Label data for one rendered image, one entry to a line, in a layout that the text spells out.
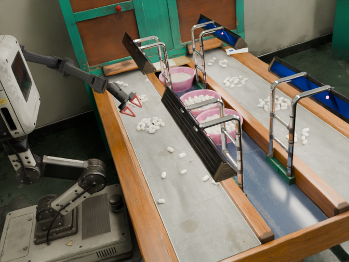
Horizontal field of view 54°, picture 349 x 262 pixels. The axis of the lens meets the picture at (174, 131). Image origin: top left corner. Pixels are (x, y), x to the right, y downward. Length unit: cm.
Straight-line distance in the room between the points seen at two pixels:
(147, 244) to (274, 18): 346
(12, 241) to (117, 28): 157
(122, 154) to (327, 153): 100
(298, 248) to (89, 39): 195
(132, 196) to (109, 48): 142
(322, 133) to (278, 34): 272
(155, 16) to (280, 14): 208
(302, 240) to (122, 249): 89
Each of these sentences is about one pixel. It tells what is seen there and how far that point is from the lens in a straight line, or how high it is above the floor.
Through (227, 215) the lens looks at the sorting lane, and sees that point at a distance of 143.
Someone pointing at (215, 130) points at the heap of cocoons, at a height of 74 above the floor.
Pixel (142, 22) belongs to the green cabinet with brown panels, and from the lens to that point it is 266.
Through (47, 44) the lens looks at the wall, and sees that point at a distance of 344.
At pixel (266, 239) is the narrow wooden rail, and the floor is 75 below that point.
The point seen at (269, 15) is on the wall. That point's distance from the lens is 431.
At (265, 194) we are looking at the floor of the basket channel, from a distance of 161.
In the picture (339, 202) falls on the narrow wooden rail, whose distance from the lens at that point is 148.
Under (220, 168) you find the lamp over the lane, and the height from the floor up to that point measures 109.
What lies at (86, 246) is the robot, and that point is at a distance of 182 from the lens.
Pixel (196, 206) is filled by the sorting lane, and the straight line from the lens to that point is 148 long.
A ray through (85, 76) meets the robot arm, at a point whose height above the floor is 110.
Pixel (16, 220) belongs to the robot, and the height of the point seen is 47.
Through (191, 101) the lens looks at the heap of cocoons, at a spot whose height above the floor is 74.
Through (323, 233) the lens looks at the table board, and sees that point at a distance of 146.
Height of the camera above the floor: 180
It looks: 33 degrees down
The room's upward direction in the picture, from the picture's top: 10 degrees counter-clockwise
